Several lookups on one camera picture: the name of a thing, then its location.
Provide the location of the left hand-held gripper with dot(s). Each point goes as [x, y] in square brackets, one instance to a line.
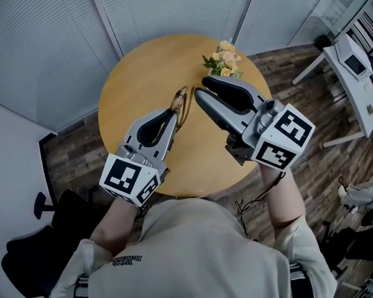
[124, 175]

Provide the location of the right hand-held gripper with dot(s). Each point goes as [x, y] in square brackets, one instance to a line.
[286, 135]

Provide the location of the thin metal-frame eyeglasses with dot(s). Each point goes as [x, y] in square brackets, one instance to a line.
[178, 99]

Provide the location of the person's right forearm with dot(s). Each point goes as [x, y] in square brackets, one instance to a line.
[283, 197]

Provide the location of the person's left forearm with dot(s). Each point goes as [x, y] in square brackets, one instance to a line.
[112, 231]

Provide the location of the yellow flower bouquet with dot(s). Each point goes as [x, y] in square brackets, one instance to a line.
[225, 59]

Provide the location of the white window blind panel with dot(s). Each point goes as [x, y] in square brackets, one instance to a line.
[174, 8]
[40, 48]
[279, 11]

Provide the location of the black floor bin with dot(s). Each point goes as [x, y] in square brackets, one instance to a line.
[324, 43]

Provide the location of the white desk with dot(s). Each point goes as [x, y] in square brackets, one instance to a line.
[351, 92]

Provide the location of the beige t-shirt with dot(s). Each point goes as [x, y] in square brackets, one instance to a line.
[189, 253]

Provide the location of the black office chair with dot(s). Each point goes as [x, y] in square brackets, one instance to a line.
[65, 228]
[360, 247]

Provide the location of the white microwave oven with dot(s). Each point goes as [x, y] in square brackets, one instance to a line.
[354, 61]

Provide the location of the glass partition panel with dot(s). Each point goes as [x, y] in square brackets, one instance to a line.
[329, 14]

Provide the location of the small box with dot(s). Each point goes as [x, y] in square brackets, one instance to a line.
[369, 109]

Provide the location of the black metal railing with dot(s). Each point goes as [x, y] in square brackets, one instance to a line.
[371, 39]

